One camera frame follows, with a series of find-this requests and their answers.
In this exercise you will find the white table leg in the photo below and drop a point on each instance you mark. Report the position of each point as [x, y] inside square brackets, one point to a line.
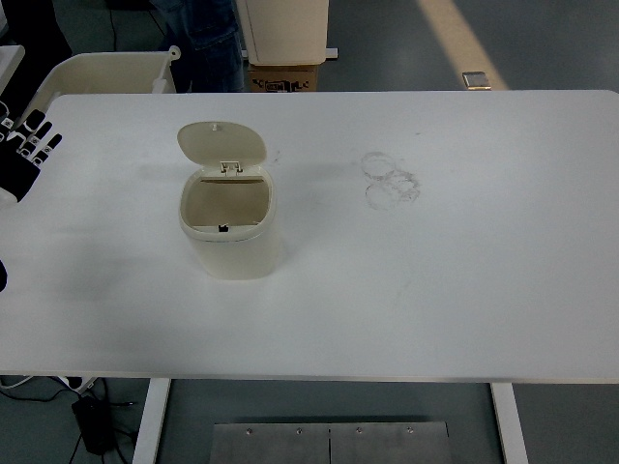
[510, 425]
[151, 420]

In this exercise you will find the brown cardboard box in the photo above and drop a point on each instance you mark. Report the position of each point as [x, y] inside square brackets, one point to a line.
[283, 78]

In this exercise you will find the black power adapter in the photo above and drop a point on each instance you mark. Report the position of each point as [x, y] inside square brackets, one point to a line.
[94, 425]

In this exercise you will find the square metal floor plate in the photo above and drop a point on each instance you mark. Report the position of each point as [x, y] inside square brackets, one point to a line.
[477, 80]

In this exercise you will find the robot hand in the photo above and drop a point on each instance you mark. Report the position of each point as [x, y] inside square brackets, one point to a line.
[17, 169]

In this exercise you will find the cream lidded trash bin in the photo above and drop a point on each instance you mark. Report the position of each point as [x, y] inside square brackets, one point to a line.
[232, 251]

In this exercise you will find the grey metal plate with screws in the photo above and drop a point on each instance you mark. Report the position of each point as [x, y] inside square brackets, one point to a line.
[290, 447]

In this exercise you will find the white plastic crate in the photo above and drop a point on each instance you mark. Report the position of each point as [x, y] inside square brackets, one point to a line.
[111, 72]

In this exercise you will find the white cabinet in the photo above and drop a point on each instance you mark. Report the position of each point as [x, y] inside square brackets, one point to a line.
[285, 29]

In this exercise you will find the person's legs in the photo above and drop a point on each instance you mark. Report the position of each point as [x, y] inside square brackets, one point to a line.
[213, 48]

